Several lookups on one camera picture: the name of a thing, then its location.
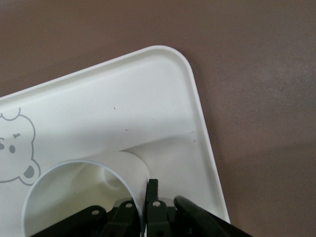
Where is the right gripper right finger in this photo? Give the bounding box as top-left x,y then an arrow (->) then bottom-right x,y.
144,178 -> 250,237

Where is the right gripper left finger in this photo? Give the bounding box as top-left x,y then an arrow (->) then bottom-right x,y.
32,199 -> 143,237

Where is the white IKEA cup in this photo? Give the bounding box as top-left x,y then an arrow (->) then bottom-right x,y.
21,151 -> 151,237

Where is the cream bear print tray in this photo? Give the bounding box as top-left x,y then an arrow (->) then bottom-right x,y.
0,45 -> 232,237

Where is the brown table mat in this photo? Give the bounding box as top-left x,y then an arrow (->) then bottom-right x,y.
0,0 -> 316,237

